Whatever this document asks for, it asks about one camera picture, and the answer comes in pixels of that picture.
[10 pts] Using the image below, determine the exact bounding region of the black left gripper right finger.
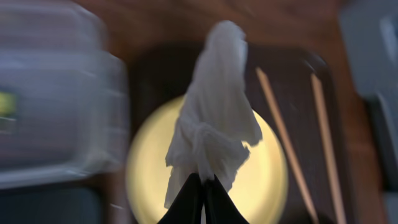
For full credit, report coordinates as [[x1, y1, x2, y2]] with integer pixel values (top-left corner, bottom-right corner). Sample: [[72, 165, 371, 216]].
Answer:
[[204, 175, 249, 224]]

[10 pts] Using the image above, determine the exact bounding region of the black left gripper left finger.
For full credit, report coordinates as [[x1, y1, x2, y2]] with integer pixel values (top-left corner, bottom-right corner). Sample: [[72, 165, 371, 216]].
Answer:
[[158, 173, 204, 224]]

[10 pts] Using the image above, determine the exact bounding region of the yellow plate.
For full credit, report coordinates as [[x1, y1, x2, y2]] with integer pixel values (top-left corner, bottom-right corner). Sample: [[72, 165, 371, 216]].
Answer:
[[126, 96, 289, 223]]

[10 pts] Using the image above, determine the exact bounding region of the white tissue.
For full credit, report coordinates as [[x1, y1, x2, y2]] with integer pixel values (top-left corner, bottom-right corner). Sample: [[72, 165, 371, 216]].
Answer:
[[164, 21, 262, 208]]

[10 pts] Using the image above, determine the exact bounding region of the green yellow snack wrapper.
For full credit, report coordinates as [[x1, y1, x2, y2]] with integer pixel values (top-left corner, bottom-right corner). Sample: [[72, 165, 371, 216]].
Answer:
[[0, 91, 17, 118]]

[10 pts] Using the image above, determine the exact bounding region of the black waste tray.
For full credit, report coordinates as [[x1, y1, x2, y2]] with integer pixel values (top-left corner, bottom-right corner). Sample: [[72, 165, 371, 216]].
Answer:
[[1, 188, 104, 224]]

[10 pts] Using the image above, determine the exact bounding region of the grey dishwasher rack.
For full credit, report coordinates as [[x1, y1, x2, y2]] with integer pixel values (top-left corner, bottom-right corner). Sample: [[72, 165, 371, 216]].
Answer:
[[339, 0, 397, 223]]

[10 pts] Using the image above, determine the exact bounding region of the left wooden chopstick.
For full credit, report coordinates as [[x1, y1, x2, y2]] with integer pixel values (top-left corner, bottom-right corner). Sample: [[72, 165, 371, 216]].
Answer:
[[256, 67, 320, 224]]

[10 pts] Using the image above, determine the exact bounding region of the wooden chopstick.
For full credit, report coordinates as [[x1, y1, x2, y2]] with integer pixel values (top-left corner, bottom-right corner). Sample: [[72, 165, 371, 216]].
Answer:
[[311, 74, 347, 224], [256, 67, 320, 224]]

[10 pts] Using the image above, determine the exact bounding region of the brown serving tray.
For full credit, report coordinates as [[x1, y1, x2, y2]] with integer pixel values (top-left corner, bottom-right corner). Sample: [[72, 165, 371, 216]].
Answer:
[[129, 43, 358, 223]]

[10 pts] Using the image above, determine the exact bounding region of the right wooden chopstick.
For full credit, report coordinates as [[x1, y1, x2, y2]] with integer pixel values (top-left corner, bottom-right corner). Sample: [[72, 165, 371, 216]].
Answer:
[[311, 74, 347, 224]]

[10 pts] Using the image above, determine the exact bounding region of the clear plastic bin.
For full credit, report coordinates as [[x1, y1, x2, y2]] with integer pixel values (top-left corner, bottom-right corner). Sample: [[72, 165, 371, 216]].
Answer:
[[1, 1, 129, 189]]

